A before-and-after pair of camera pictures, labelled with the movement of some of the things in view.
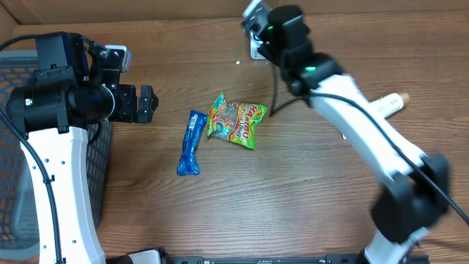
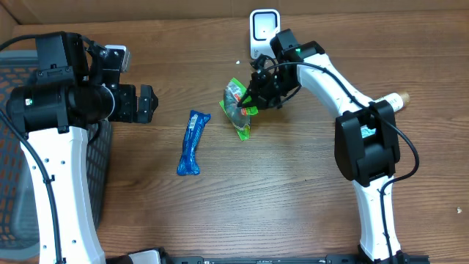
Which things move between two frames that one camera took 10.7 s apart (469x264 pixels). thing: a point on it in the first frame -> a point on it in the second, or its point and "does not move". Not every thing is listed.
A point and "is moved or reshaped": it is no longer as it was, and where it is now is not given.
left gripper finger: x=149 y=101 does not move
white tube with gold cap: x=388 y=104 does not move
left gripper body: x=124 y=108 does not move
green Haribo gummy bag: x=234 y=122 is moved or reshaped
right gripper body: x=272 y=50 -> x=268 y=87
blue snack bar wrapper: x=188 y=163 does not move
